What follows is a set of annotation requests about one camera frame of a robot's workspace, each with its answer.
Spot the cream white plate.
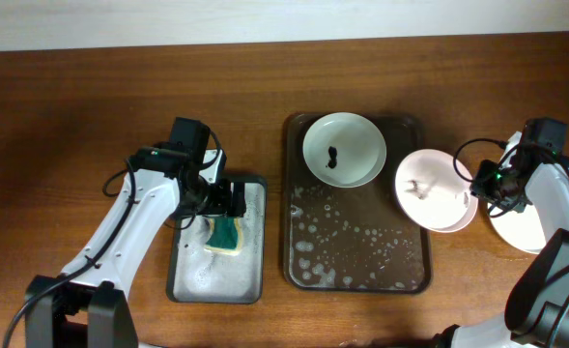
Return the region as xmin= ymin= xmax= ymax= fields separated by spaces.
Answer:
xmin=490 ymin=205 xmax=547 ymax=254

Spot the brown plastic tray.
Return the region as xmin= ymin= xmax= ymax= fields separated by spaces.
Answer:
xmin=282 ymin=113 xmax=432 ymax=295

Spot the dark green soapy tray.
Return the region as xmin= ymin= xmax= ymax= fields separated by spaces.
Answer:
xmin=166 ymin=175 xmax=268 ymax=305

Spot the pink plate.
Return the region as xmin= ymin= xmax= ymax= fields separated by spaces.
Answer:
xmin=394 ymin=149 xmax=478 ymax=233

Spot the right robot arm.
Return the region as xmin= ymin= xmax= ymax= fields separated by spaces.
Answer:
xmin=428 ymin=118 xmax=569 ymax=348

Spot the green and yellow sponge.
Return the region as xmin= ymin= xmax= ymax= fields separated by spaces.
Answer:
xmin=204 ymin=217 xmax=243 ymax=256

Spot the pale green plate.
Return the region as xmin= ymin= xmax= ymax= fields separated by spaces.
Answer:
xmin=302 ymin=112 xmax=387 ymax=189

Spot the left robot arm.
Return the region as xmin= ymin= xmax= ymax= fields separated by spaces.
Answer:
xmin=3 ymin=118 xmax=245 ymax=347

